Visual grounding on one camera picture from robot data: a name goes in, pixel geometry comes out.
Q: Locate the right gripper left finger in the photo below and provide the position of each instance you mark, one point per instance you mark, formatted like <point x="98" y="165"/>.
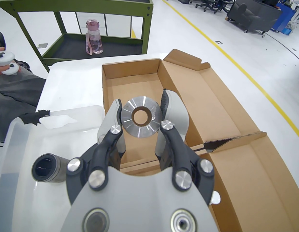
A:
<point x="104" y="146"/>

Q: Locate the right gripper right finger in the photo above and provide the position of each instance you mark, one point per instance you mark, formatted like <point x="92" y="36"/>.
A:
<point x="174" y="143"/>

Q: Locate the shallow cardboard box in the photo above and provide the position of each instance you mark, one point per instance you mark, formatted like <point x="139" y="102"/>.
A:
<point x="207" y="102"/>
<point x="248" y="182"/>

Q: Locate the pink water bottle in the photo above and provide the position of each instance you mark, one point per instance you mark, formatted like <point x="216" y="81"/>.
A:
<point x="94" y="42"/>

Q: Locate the clear plastic tray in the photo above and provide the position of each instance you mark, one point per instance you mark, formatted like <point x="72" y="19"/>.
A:
<point x="23" y="194"/>

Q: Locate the grey metal bush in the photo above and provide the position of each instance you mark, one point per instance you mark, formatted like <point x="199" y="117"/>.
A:
<point x="56" y="169"/>

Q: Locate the green metal cart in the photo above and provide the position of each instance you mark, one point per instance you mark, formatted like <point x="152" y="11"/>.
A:
<point x="72" y="2"/>

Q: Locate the person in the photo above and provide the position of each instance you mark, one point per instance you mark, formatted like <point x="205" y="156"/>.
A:
<point x="14" y="92"/>

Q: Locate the blue cabinet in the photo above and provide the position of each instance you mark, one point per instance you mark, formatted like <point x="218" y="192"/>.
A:
<point x="284" y="18"/>

